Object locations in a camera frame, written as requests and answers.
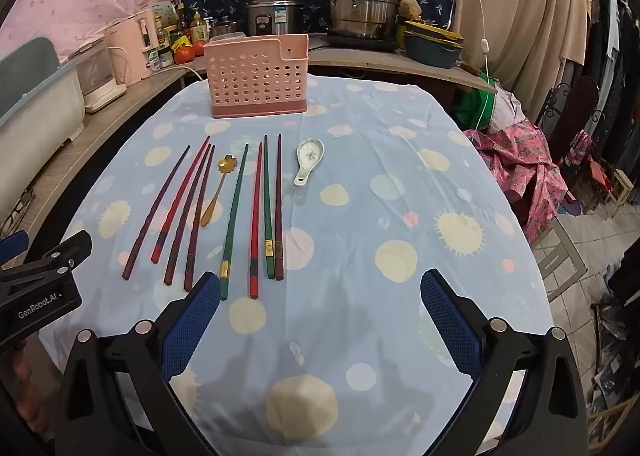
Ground white storage bin grey lid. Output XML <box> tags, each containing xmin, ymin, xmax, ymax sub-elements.
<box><xmin>0</xmin><ymin>36</ymin><xmax>86</xmax><ymax>147</ymax></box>

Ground pink electric kettle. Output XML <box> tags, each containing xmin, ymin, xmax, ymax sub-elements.
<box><xmin>104</xmin><ymin>10</ymin><xmax>157</xmax><ymax>86</ymax></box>

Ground beige curtain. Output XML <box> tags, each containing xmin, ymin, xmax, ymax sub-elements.
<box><xmin>452</xmin><ymin>0</ymin><xmax>601</xmax><ymax>122</ymax></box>

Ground person's left hand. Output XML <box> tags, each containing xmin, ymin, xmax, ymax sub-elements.
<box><xmin>12</xmin><ymin>336</ymin><xmax>48</xmax><ymax>432</ymax></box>

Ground steel rice cooker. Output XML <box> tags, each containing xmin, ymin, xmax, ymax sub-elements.
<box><xmin>245</xmin><ymin>0</ymin><xmax>306</xmax><ymax>37</ymax></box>

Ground white kettle power cord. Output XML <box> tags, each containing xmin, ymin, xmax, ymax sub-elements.
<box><xmin>165</xmin><ymin>64</ymin><xmax>208</xmax><ymax>82</ymax></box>

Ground yellow oil bottle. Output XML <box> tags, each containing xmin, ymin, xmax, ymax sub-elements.
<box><xmin>191</xmin><ymin>10</ymin><xmax>210</xmax><ymax>42</ymax></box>

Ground glass jug white base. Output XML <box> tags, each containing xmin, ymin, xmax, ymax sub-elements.
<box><xmin>70</xmin><ymin>39</ymin><xmax>128</xmax><ymax>114</ymax></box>

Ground red chopstick black band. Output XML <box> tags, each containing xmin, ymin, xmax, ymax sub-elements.
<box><xmin>150</xmin><ymin>135</ymin><xmax>211</xmax><ymax>264</ymax></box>

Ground gold flower spoon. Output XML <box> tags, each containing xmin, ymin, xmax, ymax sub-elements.
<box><xmin>201</xmin><ymin>153</ymin><xmax>239</xmax><ymax>228</ymax></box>

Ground white green carton box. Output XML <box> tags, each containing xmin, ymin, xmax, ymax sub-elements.
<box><xmin>150</xmin><ymin>1</ymin><xmax>177</xmax><ymax>30</ymax></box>

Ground large blue bowl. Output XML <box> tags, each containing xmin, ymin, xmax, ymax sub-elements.
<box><xmin>405</xmin><ymin>39</ymin><xmax>463</xmax><ymax>70</ymax></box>

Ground eyeglasses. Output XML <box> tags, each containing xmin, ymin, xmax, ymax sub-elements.
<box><xmin>0</xmin><ymin>189</ymin><xmax>38</xmax><ymax>237</ymax></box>

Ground small lidded steel pot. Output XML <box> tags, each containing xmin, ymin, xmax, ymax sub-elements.
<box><xmin>210</xmin><ymin>16</ymin><xmax>247</xmax><ymax>40</ymax></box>

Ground pink pineapple print cloth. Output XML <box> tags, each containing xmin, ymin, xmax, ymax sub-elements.
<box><xmin>462</xmin><ymin>129</ymin><xmax>571</xmax><ymax>242</ymax></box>

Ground light blue dotted tablecloth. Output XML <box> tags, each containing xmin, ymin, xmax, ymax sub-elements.
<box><xmin>39</xmin><ymin>71</ymin><xmax>556</xmax><ymax>456</ymax></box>

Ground pink perforated utensil basket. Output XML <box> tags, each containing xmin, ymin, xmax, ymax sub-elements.
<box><xmin>202</xmin><ymin>34</ymin><xmax>312</xmax><ymax>119</ymax></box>

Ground small wooden stool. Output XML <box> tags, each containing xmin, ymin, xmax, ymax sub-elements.
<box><xmin>607</xmin><ymin>169</ymin><xmax>636</xmax><ymax>207</ymax></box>

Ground red chopsticks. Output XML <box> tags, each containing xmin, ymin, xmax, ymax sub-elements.
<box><xmin>122</xmin><ymin>145</ymin><xmax>192</xmax><ymax>282</ymax></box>

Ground green cloth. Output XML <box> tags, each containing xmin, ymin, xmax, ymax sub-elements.
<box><xmin>452</xmin><ymin>79</ymin><xmax>498</xmax><ymax>124</ymax></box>

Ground white ceramic soup spoon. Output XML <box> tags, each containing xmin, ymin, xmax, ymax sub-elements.
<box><xmin>294</xmin><ymin>139</ymin><xmax>326</xmax><ymax>187</ymax></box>

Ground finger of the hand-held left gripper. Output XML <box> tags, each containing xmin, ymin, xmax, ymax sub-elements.
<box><xmin>0</xmin><ymin>230</ymin><xmax>94</xmax><ymax>295</ymax></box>
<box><xmin>0</xmin><ymin>230</ymin><xmax>30</xmax><ymax>265</ymax></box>

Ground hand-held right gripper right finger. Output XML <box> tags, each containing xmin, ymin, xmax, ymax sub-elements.
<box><xmin>421</xmin><ymin>269</ymin><xmax>590</xmax><ymax>456</ymax></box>

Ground white cable with switch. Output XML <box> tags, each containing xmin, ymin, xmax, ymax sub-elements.
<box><xmin>469</xmin><ymin>0</ymin><xmax>497</xmax><ymax>129</ymax></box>

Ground blue bowl yellow rim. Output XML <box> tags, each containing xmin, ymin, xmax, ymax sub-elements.
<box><xmin>404</xmin><ymin>31</ymin><xmax>465</xmax><ymax>50</ymax></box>

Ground red chopstick dark band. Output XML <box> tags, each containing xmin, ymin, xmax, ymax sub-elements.
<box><xmin>248</xmin><ymin>141</ymin><xmax>264</xmax><ymax>301</ymax></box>

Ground stacked steel steamer pot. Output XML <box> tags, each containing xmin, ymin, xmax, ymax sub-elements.
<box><xmin>326</xmin><ymin>0</ymin><xmax>416</xmax><ymax>40</ymax></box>

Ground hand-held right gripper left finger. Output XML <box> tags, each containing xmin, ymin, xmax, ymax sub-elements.
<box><xmin>52</xmin><ymin>271</ymin><xmax>222</xmax><ymax>456</ymax></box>

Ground dark purple chopstick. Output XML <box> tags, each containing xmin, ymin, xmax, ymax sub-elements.
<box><xmin>183</xmin><ymin>145</ymin><xmax>217</xmax><ymax>293</ymax></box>
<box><xmin>163</xmin><ymin>143</ymin><xmax>210</xmax><ymax>287</ymax></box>

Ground black induction cooktop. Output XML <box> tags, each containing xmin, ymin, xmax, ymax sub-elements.
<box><xmin>320</xmin><ymin>31</ymin><xmax>401</xmax><ymax>53</ymax></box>

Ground hanging dark clothes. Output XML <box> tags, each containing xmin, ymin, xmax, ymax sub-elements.
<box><xmin>575</xmin><ymin>0</ymin><xmax>640</xmax><ymax>187</ymax></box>

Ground green chopstick gold band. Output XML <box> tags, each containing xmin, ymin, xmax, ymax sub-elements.
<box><xmin>219</xmin><ymin>143</ymin><xmax>250</xmax><ymax>301</ymax></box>
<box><xmin>263</xmin><ymin>134</ymin><xmax>277</xmax><ymax>281</ymax></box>

